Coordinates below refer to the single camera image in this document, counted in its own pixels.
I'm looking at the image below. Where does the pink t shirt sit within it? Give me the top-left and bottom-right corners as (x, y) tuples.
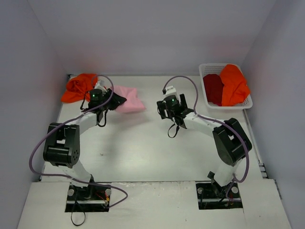
(114, 85), (146, 113)

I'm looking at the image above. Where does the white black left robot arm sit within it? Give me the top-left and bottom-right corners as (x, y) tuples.
(43, 88), (127, 200)

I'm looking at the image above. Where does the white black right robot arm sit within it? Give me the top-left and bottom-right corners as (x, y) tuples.
(156, 94), (252, 197)

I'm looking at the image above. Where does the orange t shirt on table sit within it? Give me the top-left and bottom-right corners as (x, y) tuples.
(61, 73), (97, 103)

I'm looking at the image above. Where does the dark red t shirt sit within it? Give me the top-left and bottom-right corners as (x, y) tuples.
(203, 74), (224, 106)

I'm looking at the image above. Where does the white plastic basket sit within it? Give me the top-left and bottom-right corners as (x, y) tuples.
(199, 63), (253, 110)

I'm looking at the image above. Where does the orange t shirt in basket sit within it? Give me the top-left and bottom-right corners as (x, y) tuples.
(220, 64), (250, 106)

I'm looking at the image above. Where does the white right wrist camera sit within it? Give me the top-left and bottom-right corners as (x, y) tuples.
(162, 86), (177, 97)

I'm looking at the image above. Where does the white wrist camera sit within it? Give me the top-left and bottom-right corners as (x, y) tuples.
(94, 80), (107, 92)
(162, 86), (177, 97)

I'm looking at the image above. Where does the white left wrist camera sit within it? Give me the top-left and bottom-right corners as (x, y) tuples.
(94, 80), (107, 92)

